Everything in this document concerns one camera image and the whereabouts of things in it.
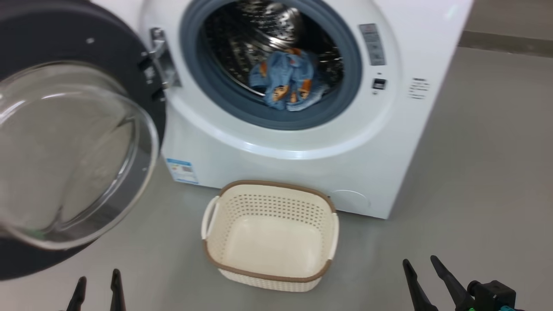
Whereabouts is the grey rectangular washer sticker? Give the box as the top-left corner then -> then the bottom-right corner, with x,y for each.
359,24 -> 386,66

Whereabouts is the grey wall baseboard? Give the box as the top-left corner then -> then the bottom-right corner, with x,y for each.
458,30 -> 553,59

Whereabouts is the cream perforated laundry basket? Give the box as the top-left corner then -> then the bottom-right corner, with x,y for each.
201,180 -> 340,293

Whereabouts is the black round glass washer door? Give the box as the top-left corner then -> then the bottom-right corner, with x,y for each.
0,0 -> 167,281

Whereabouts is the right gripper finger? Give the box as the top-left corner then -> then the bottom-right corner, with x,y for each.
403,259 -> 439,311
430,255 -> 476,311

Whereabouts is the small text warning sticker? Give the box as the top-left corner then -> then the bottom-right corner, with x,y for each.
408,78 -> 430,100

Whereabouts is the blue energy label sticker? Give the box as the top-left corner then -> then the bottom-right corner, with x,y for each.
166,158 -> 199,185

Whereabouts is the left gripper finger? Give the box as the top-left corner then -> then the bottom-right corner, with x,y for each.
109,269 -> 127,311
66,276 -> 87,311

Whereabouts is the white front-load washing machine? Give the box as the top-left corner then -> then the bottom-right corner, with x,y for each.
91,0 -> 475,219

